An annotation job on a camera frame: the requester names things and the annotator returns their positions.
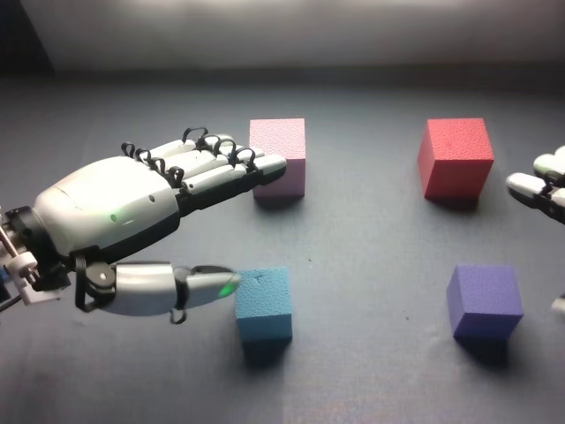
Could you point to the red small cube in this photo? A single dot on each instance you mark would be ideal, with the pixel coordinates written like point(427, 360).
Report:
point(454, 154)

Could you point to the small blue cube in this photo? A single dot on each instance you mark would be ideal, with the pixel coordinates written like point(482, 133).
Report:
point(262, 300)

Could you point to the pink cube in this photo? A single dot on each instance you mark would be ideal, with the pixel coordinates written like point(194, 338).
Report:
point(282, 141)

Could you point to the small purple cube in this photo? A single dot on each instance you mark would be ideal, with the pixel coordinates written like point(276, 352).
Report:
point(483, 300)

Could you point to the grey table cloth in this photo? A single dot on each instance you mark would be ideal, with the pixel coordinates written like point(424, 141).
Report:
point(353, 247)

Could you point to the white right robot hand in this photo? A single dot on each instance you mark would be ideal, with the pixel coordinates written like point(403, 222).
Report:
point(547, 165)

